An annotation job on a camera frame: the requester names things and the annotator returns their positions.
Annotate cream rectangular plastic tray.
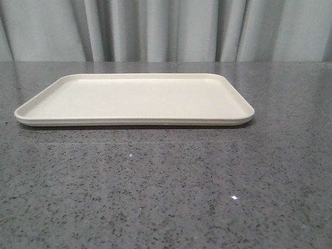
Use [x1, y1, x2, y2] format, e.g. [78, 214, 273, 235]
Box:
[15, 73, 255, 127]

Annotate grey-white pleated curtain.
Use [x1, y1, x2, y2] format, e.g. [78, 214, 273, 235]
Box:
[1, 1, 331, 62]

